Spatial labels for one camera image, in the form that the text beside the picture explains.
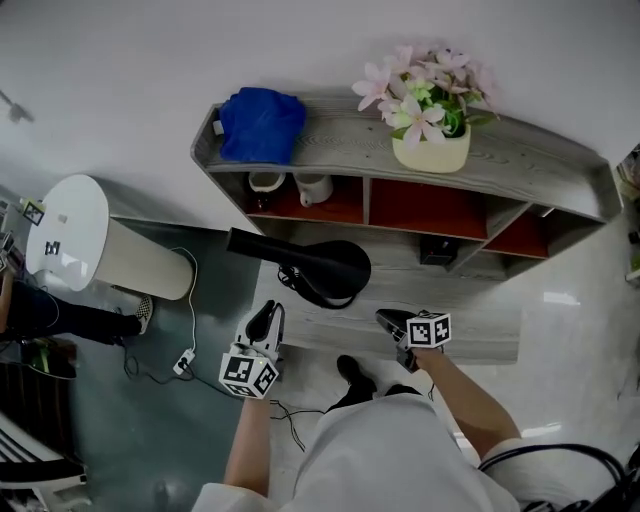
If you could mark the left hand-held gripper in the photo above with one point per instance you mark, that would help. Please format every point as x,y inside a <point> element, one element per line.
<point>250,372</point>

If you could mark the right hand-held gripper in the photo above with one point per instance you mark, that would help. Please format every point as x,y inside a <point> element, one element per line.
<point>427,332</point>

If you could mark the person's left forearm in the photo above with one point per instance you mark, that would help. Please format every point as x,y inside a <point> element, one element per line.
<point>250,445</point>

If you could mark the person's right forearm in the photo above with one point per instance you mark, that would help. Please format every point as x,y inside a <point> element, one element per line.
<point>470,405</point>

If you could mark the grey wooden shelf desk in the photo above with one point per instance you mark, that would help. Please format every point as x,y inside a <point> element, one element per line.
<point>400,310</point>

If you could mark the person's black shoe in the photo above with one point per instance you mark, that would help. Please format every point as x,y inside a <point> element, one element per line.
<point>355,375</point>

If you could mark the person's black trousers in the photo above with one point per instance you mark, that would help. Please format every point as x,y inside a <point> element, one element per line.
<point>395,391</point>

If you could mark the small black box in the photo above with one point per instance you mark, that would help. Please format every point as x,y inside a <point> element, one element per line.
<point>437,252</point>

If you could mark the white power strip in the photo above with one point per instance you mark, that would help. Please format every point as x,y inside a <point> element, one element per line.
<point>184,362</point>

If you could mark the white mug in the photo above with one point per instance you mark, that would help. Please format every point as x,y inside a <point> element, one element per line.
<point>315,187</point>

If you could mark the person's white shirt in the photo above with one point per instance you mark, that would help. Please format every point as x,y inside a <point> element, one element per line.
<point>380,460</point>

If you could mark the pink flowers in white pot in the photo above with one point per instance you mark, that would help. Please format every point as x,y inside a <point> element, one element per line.
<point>430,155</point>

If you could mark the blue cloth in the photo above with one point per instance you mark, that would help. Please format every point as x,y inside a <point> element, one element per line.
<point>260,125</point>

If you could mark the white round table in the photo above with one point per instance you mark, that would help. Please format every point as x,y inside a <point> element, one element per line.
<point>75,225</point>

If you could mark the framed marker card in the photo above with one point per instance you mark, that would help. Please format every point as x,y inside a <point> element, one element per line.
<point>33,212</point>

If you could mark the black white striped object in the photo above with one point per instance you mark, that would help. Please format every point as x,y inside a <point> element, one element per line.
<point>30,470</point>

